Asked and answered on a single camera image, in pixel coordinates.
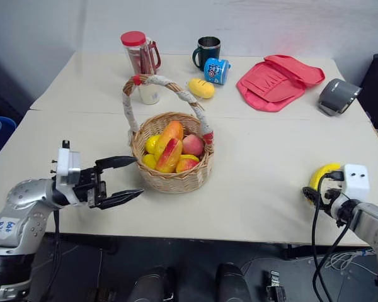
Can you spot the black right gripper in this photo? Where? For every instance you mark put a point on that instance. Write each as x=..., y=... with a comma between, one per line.
x=325, y=207

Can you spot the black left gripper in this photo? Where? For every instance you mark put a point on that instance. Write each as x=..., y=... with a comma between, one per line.
x=89, y=185

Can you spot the yellow curved banana fruit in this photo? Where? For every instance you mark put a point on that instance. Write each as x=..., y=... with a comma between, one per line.
x=321, y=171

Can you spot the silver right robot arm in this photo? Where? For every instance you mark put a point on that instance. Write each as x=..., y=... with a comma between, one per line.
x=370, y=220

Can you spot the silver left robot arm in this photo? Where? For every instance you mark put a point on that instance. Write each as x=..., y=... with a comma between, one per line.
x=22, y=207

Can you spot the yellow lemon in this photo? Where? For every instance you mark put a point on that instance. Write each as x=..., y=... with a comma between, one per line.
x=152, y=144
x=149, y=160

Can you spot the red-yellow mango slice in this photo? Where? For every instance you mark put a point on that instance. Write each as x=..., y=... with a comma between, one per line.
x=169, y=157

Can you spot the red-yellow apple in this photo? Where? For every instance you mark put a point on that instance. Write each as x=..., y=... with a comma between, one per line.
x=186, y=165

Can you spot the tall orange mango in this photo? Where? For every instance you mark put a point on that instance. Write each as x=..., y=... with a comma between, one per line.
x=171, y=130

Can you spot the flat yellow fruit piece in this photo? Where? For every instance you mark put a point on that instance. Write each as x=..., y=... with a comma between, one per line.
x=190, y=157

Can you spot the pink peach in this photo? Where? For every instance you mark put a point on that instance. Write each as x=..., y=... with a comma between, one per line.
x=192, y=144

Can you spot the small black metal clamp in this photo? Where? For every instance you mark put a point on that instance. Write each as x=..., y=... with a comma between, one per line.
x=274, y=286

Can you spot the grey cylindrical device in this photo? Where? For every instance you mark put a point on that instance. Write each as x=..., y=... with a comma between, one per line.
x=338, y=94

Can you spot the dark rounded shape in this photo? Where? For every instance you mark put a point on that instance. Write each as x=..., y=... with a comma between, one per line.
x=231, y=283
x=152, y=284

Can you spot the red fabric pouch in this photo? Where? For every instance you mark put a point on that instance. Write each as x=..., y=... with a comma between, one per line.
x=277, y=81

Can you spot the yellow oval fruit with stripes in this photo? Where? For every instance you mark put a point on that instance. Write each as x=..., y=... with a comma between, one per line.
x=201, y=88

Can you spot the clear pitcher with red lid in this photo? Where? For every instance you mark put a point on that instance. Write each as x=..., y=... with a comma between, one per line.
x=135, y=50

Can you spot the blue cartoon print mug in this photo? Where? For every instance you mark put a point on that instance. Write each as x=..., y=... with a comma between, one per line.
x=215, y=70

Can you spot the dark green steel-lined mug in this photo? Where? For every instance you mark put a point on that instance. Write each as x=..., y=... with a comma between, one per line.
x=208, y=52

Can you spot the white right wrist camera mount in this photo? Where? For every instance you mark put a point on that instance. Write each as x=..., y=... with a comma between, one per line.
x=356, y=181

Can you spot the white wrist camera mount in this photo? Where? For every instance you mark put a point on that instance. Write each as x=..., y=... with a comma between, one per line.
x=66, y=170
x=356, y=181

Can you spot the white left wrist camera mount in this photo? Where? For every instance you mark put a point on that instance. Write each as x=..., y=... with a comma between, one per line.
x=66, y=170

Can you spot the black table frame beam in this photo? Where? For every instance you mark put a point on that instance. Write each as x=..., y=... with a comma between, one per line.
x=302, y=251

